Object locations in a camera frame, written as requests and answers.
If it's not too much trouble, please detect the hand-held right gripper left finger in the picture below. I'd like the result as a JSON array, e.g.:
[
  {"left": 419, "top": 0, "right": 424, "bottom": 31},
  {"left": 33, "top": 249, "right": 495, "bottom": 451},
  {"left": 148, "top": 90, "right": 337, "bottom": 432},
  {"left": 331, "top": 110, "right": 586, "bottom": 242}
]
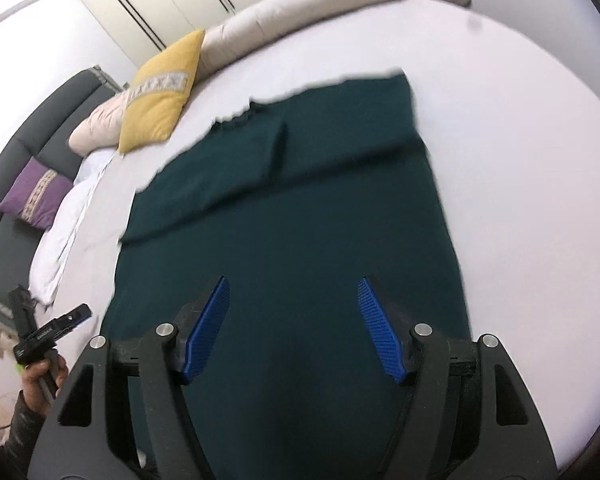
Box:
[{"left": 27, "top": 276, "right": 231, "bottom": 480}]

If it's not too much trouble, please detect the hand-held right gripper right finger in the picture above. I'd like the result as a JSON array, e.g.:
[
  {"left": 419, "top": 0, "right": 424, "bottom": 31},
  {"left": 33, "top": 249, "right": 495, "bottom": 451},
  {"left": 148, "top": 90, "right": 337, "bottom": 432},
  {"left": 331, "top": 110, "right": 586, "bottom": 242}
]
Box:
[{"left": 357, "top": 276, "right": 561, "bottom": 480}]

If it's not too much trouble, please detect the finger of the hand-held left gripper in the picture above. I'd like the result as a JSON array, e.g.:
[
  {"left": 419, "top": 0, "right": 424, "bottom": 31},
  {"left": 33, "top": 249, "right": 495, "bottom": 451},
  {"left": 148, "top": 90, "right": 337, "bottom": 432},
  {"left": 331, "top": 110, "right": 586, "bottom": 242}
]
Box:
[
  {"left": 9, "top": 286, "right": 36, "bottom": 336},
  {"left": 34, "top": 303, "right": 94, "bottom": 343}
]

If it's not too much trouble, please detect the dark green towel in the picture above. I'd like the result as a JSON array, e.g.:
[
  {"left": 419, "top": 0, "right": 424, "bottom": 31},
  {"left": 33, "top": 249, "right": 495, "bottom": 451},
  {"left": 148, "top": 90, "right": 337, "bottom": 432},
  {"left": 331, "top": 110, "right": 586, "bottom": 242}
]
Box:
[{"left": 100, "top": 71, "right": 473, "bottom": 480}]

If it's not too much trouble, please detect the person's left forearm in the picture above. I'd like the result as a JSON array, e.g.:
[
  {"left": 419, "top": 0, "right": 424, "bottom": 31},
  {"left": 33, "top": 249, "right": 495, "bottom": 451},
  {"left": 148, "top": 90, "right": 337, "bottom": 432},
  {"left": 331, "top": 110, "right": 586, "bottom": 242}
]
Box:
[{"left": 0, "top": 391, "right": 47, "bottom": 473}]

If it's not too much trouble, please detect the person's left hand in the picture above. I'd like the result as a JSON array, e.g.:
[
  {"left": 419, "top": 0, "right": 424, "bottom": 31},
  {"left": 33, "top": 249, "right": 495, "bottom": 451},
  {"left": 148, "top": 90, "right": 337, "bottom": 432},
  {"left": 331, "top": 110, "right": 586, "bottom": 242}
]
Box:
[{"left": 20, "top": 350, "right": 72, "bottom": 417}]

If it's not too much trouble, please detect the white bed pillow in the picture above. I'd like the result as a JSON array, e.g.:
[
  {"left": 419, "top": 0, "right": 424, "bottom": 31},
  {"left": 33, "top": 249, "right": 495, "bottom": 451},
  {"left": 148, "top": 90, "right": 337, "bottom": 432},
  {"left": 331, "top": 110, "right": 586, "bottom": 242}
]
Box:
[{"left": 27, "top": 147, "right": 118, "bottom": 307}]

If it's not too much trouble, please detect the purple throw pillow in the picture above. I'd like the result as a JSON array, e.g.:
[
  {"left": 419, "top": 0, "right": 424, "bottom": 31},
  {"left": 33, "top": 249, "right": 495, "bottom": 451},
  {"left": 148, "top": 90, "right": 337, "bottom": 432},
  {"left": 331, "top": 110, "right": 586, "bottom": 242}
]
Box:
[{"left": 0, "top": 156, "right": 75, "bottom": 231}]

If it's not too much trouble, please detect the grey padded headboard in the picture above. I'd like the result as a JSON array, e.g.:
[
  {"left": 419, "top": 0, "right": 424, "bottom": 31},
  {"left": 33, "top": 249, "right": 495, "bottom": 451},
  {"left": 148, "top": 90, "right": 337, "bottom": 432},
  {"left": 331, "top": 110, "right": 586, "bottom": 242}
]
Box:
[{"left": 0, "top": 67, "right": 126, "bottom": 286}]

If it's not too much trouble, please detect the yellow throw pillow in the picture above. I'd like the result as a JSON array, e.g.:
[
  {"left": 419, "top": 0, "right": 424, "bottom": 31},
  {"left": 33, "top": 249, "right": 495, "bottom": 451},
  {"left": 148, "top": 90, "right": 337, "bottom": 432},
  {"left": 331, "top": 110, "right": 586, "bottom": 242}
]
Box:
[{"left": 117, "top": 29, "right": 207, "bottom": 155}]

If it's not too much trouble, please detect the beige rolled duvet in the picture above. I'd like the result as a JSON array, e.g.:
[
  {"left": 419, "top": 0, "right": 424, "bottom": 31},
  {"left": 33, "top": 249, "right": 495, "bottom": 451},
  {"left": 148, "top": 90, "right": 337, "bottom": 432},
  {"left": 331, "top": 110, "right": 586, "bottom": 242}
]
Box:
[{"left": 69, "top": 0, "right": 471, "bottom": 156}]

